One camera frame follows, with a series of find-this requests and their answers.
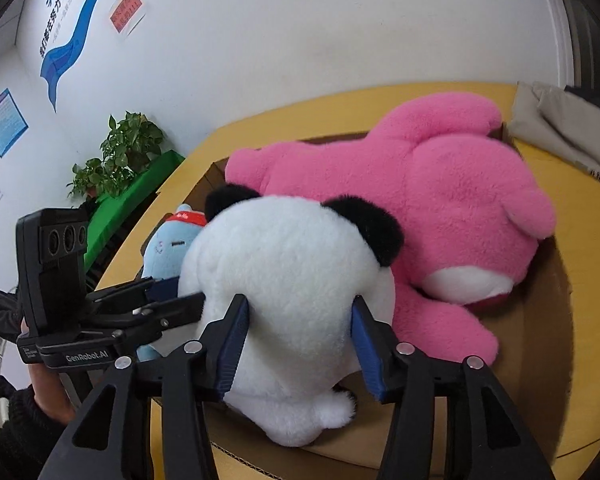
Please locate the blue plush toy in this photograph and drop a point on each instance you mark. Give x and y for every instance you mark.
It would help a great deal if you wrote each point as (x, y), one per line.
(163, 256)

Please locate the brown cardboard box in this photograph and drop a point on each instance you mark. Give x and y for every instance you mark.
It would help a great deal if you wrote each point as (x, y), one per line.
(532, 323)

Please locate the white panda plush toy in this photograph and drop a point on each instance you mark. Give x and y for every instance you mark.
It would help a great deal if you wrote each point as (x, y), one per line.
(300, 264)

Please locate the blue framed wall poster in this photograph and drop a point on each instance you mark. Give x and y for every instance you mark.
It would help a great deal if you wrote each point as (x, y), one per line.
(12, 122)

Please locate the green potted plant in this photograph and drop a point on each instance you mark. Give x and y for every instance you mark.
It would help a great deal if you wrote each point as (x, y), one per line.
(131, 145)

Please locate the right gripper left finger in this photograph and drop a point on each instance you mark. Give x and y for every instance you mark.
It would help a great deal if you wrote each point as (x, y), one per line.
(110, 436)

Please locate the person in background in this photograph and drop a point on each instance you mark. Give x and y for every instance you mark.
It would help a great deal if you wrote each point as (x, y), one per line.
(11, 316)

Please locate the green bench cover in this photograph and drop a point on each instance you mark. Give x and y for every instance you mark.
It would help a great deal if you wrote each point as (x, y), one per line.
(113, 211)

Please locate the pink bear plush toy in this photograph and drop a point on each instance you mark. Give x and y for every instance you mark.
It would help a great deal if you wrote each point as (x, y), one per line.
(469, 207)

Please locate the grey cloth bag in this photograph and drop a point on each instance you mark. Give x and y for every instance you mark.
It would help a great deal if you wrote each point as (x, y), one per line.
(558, 122)

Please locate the person's left hand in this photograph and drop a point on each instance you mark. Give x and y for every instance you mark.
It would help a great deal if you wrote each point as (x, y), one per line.
(50, 395)

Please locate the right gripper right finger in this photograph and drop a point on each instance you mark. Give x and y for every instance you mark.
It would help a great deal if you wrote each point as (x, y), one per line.
(486, 437)

